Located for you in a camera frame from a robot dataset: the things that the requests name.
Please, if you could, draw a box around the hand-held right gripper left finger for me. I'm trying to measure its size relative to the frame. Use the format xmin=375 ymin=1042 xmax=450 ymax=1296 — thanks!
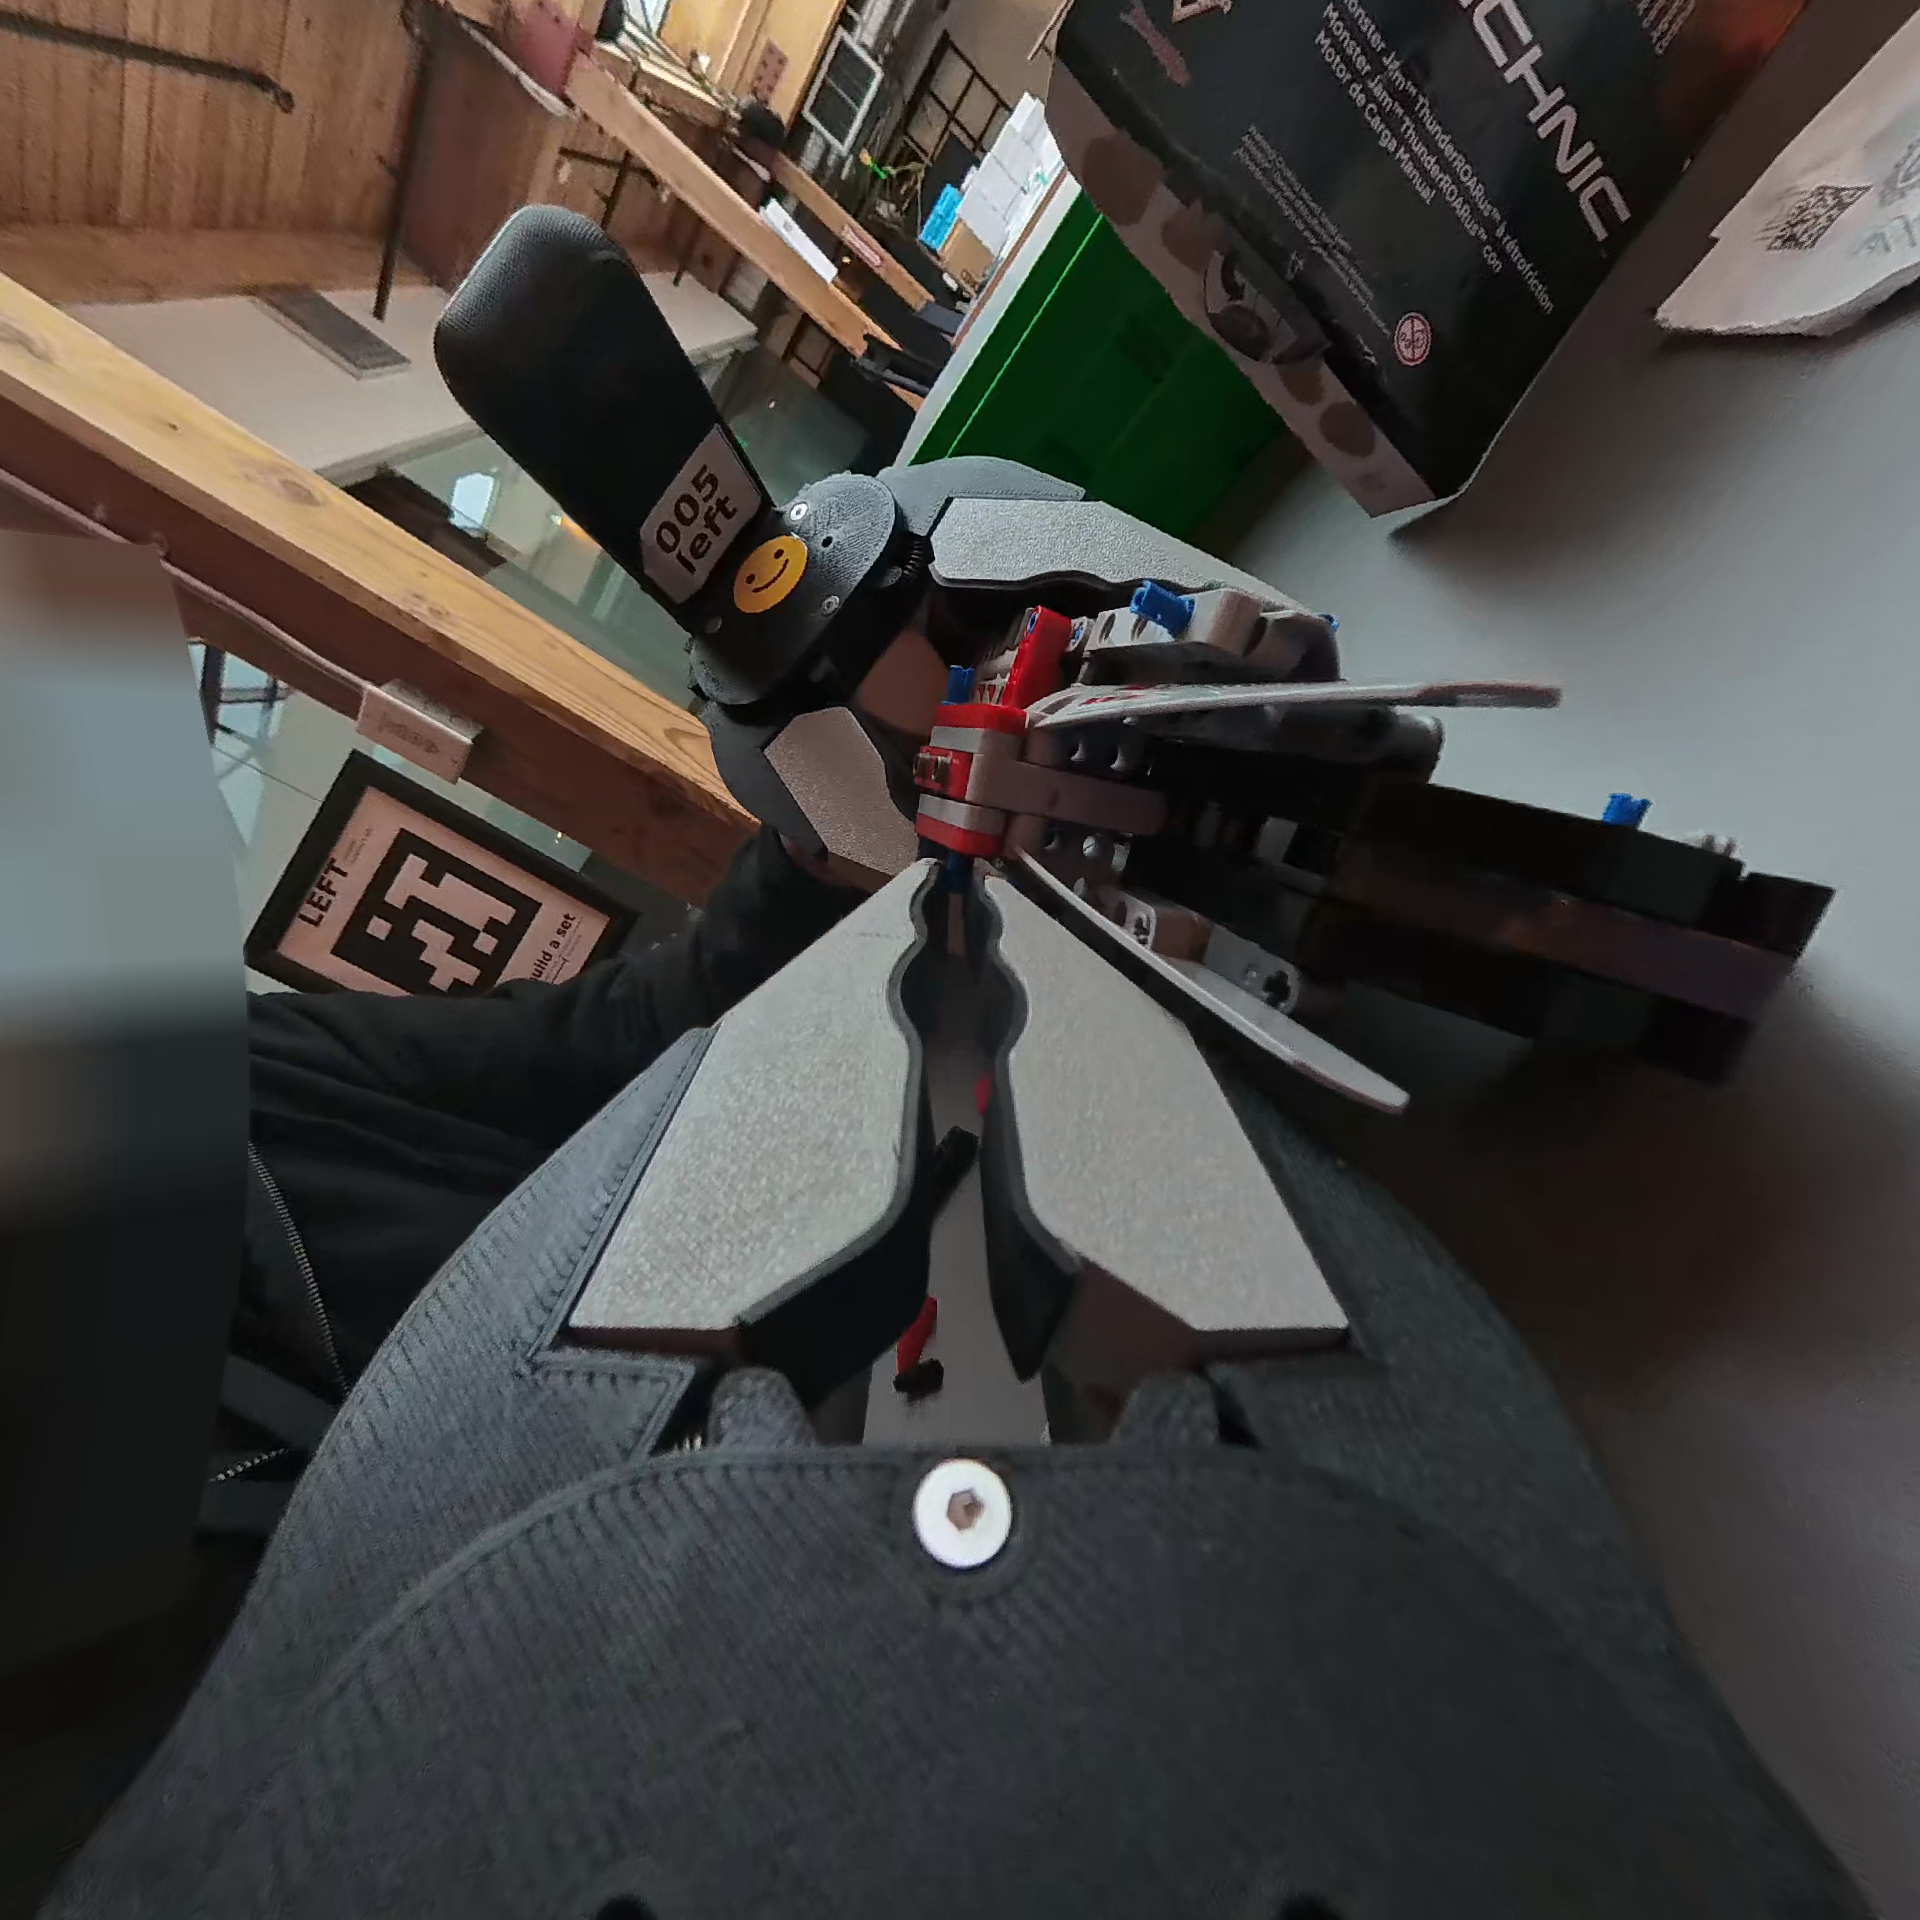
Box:
xmin=568 ymin=866 xmax=940 ymax=1421

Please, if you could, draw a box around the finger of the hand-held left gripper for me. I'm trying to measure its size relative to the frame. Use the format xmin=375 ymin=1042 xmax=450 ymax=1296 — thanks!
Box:
xmin=766 ymin=703 xmax=925 ymax=888
xmin=928 ymin=495 xmax=1340 ymax=677

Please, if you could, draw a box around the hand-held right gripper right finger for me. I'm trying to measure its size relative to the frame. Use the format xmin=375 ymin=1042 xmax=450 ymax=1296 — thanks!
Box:
xmin=976 ymin=877 xmax=1352 ymax=1430

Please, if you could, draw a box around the red grey lego vehicle model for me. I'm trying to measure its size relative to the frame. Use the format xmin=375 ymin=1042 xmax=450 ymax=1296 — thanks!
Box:
xmin=911 ymin=575 xmax=1840 ymax=1115

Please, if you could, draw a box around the person's left forearm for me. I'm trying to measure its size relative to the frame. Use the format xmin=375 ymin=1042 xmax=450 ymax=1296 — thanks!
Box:
xmin=245 ymin=826 xmax=886 ymax=1187

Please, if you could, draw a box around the black lego set box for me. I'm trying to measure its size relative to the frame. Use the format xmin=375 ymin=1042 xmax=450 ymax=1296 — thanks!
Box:
xmin=1044 ymin=0 xmax=1812 ymax=522

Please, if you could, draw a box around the green plastic bin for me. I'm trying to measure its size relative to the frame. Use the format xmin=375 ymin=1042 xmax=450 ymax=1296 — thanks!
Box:
xmin=900 ymin=195 xmax=1280 ymax=543

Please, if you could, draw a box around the black framed marker sign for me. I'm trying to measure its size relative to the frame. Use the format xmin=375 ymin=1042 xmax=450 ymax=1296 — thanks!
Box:
xmin=245 ymin=750 xmax=642 ymax=1002

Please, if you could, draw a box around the printed paper bag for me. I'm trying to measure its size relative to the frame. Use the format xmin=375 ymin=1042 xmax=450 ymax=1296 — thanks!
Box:
xmin=1654 ymin=15 xmax=1920 ymax=341

